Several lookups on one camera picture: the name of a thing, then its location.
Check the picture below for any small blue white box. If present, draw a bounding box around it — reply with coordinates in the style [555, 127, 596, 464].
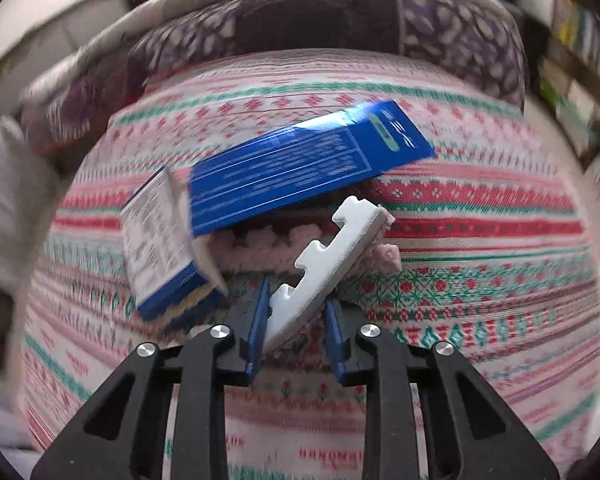
[120, 165, 228, 322]

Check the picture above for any grey patterned quilt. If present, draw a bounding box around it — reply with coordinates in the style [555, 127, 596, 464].
[20, 0, 526, 111]

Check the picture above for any flat blue cardboard box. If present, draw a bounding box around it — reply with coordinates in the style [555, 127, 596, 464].
[187, 100, 437, 237]

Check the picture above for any pink foam puzzle piece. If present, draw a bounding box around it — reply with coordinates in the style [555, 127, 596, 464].
[207, 210, 401, 281]

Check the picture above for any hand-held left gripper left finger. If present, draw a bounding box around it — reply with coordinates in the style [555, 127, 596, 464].
[30, 276, 272, 480]

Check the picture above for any white foam puzzle piece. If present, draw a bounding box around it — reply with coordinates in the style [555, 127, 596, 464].
[262, 196, 387, 352]

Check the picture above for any bookshelf with books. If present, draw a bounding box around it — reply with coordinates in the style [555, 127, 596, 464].
[525, 0, 600, 166]

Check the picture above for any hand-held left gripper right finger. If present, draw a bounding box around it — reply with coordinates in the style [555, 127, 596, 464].
[322, 299, 561, 480]

